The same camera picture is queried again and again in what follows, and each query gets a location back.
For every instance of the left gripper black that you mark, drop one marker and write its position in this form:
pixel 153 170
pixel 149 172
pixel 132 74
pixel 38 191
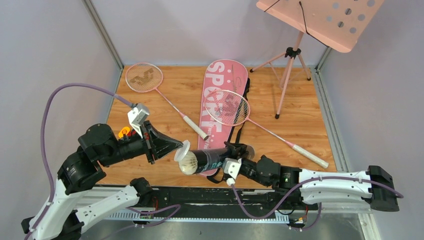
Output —
pixel 150 142

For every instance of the pink racket far left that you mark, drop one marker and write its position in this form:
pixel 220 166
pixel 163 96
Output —
pixel 144 77

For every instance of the pink racket on bag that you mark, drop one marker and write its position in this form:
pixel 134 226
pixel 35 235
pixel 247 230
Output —
pixel 232 109

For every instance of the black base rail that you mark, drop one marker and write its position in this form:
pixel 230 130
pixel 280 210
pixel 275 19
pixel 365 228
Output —
pixel 201 204

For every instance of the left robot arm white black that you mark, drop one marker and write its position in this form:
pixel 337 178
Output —
pixel 60 219

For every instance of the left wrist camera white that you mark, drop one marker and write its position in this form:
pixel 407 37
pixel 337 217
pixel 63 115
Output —
pixel 136 117

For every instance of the black shuttlecock tube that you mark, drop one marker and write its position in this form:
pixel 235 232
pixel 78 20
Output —
pixel 209 159

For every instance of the pink racket bag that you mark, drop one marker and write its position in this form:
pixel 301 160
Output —
pixel 225 80

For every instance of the pink music stand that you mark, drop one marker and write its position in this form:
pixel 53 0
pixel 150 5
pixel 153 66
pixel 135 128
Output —
pixel 337 24

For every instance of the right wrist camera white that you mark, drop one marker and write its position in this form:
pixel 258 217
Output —
pixel 231 168

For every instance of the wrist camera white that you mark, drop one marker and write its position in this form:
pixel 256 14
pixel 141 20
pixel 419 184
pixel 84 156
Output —
pixel 136 117
pixel 231 168

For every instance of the white shuttlecock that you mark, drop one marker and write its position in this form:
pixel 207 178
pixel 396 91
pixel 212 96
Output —
pixel 188 164

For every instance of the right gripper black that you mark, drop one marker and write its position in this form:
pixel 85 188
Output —
pixel 236 149

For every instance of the yellow red green toy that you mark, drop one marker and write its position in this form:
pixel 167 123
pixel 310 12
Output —
pixel 126 132

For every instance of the white plastic tube lid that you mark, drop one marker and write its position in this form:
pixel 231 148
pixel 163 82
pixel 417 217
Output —
pixel 182 152

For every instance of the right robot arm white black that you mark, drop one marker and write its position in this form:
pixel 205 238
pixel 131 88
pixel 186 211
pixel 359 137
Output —
pixel 374 186

